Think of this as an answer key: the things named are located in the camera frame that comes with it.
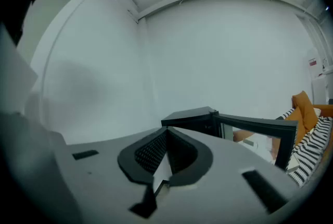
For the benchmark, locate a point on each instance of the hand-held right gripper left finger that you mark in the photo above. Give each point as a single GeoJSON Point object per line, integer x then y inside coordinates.
{"type": "Point", "coordinates": [140, 155]}

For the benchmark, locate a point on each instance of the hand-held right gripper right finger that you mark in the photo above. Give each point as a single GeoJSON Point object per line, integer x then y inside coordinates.
{"type": "Point", "coordinates": [190, 157]}

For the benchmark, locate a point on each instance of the black white striped pillow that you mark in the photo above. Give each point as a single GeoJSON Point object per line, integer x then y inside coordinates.
{"type": "Point", "coordinates": [286, 114]}

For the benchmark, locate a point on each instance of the black white striped blanket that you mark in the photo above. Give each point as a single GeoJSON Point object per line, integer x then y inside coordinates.
{"type": "Point", "coordinates": [312, 150]}

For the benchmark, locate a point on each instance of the orange sofa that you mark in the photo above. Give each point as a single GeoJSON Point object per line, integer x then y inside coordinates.
{"type": "Point", "coordinates": [305, 111]}

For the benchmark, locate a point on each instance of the white cabinet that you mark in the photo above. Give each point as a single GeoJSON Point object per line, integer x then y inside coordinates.
{"type": "Point", "coordinates": [321, 74]}

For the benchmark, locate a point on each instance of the person's black shirt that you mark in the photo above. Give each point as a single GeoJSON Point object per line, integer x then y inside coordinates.
{"type": "Point", "coordinates": [23, 14]}

